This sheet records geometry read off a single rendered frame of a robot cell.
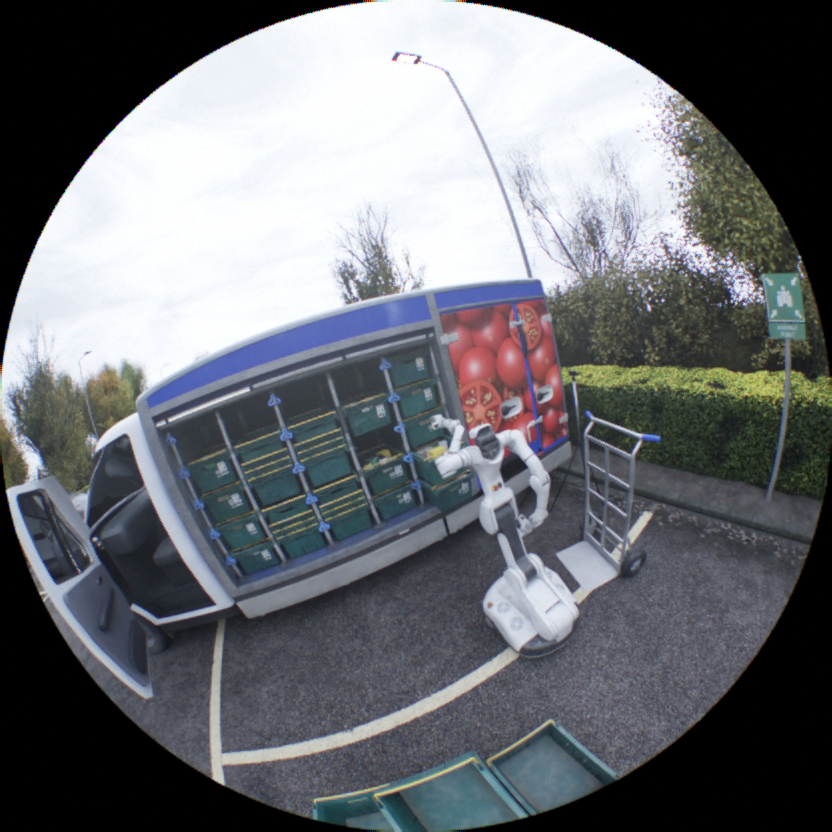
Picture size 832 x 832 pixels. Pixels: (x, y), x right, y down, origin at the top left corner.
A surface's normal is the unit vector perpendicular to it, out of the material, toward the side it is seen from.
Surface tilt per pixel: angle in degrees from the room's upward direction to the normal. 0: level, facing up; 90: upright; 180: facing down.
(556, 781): 0
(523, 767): 0
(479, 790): 21
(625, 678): 0
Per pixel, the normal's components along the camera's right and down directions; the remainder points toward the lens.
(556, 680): -0.26, -0.94
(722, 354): -0.82, -0.28
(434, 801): -0.10, -0.84
